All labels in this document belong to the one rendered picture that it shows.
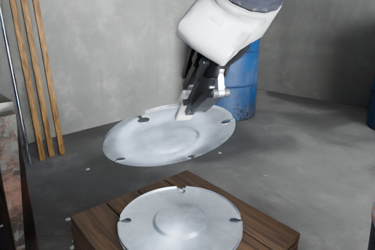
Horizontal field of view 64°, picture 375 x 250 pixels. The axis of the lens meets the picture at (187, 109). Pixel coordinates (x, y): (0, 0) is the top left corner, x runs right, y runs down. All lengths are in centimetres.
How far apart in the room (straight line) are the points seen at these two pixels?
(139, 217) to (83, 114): 176
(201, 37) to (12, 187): 61
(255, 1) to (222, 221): 55
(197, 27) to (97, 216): 61
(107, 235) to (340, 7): 307
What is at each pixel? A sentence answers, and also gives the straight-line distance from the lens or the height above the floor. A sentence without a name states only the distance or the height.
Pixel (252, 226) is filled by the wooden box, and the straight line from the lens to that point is 78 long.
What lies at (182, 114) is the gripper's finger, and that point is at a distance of 55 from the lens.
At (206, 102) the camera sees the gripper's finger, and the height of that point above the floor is 70.
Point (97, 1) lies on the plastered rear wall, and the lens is 245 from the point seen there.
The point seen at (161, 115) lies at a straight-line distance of 55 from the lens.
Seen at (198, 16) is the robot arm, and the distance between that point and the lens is 33.
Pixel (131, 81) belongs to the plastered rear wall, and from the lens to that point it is 263.
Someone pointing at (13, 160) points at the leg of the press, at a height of 52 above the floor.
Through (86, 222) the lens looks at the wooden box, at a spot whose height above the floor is 35.
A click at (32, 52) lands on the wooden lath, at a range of 200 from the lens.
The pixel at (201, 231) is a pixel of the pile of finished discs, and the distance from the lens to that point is 73.
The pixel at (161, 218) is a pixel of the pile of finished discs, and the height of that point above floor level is 37.
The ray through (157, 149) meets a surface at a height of 53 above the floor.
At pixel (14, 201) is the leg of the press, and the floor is 42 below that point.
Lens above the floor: 81
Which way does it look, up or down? 16 degrees down
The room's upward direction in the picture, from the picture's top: straight up
